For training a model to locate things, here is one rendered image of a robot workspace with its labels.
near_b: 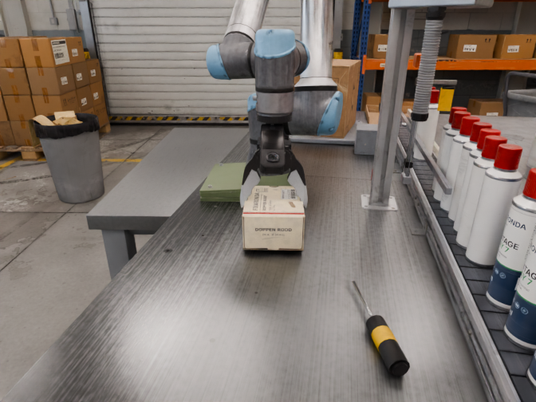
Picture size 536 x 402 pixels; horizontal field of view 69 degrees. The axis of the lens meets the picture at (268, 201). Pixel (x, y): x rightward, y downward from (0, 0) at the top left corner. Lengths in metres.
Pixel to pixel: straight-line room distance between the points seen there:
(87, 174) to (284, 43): 2.66
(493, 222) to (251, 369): 0.44
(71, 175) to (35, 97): 1.40
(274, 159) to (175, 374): 0.39
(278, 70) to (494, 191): 0.42
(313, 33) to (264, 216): 0.53
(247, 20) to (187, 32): 4.46
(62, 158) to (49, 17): 3.21
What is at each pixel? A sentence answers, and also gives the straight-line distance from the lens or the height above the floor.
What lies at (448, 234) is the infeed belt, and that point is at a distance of 0.85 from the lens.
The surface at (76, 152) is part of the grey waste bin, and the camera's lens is 3.19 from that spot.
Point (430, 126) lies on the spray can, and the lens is 1.25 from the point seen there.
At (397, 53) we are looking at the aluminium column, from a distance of 0.97.
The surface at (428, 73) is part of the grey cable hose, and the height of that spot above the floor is 1.17.
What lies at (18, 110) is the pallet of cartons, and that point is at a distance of 4.59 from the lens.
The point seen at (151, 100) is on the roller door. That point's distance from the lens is 5.63.
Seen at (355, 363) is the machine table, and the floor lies 0.83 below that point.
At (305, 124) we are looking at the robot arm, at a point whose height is 1.01.
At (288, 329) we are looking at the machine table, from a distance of 0.63.
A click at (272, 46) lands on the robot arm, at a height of 1.22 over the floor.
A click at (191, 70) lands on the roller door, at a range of 5.43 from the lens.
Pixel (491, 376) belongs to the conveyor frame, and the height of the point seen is 0.86.
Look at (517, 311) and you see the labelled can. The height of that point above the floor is 0.93.
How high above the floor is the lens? 1.25
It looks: 24 degrees down
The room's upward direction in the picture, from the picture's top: straight up
